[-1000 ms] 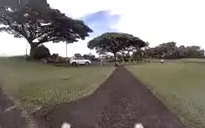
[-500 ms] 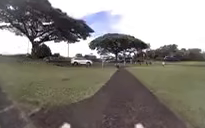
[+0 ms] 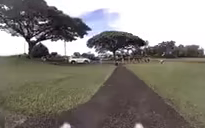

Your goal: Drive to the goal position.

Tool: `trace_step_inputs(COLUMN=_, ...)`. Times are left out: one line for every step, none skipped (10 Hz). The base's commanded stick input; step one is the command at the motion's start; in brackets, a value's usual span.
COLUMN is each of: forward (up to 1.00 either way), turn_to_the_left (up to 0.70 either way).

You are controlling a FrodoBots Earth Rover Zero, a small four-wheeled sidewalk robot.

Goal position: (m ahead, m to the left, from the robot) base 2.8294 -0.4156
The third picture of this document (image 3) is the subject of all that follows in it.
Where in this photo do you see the white car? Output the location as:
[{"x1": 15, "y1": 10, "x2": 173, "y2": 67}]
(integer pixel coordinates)
[{"x1": 68, "y1": 56, "x2": 92, "y2": 65}]

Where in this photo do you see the umbrella-shaped tree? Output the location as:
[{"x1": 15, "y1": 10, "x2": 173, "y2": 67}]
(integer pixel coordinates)
[{"x1": 86, "y1": 30, "x2": 148, "y2": 61}]

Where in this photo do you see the group of people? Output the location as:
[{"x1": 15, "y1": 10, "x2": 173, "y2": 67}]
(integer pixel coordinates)
[{"x1": 114, "y1": 54, "x2": 152, "y2": 66}]

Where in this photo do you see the dark asphalt path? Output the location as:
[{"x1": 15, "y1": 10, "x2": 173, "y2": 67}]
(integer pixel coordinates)
[{"x1": 14, "y1": 64, "x2": 195, "y2": 128}]

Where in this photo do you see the pole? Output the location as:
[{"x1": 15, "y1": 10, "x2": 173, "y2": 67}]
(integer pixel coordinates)
[{"x1": 63, "y1": 40, "x2": 67, "y2": 57}]

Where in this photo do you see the dark round bush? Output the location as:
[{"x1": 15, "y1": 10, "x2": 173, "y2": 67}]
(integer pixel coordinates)
[{"x1": 30, "y1": 42, "x2": 50, "y2": 59}]

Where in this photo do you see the green grass field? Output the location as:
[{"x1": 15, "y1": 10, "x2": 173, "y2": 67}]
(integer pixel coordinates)
[
  {"x1": 124, "y1": 58, "x2": 205, "y2": 128},
  {"x1": 0, "y1": 56, "x2": 117, "y2": 128}
]

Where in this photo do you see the robot's own part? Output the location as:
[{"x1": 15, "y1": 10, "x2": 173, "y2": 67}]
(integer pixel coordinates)
[
  {"x1": 59, "y1": 122, "x2": 72, "y2": 128},
  {"x1": 133, "y1": 122, "x2": 145, "y2": 128}
]

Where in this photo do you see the row of distant trees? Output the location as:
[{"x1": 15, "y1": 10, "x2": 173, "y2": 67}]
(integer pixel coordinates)
[{"x1": 143, "y1": 40, "x2": 205, "y2": 59}]

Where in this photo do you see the large spreading tree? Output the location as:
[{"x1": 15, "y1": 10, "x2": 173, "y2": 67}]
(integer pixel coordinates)
[{"x1": 0, "y1": 0, "x2": 92, "y2": 58}]

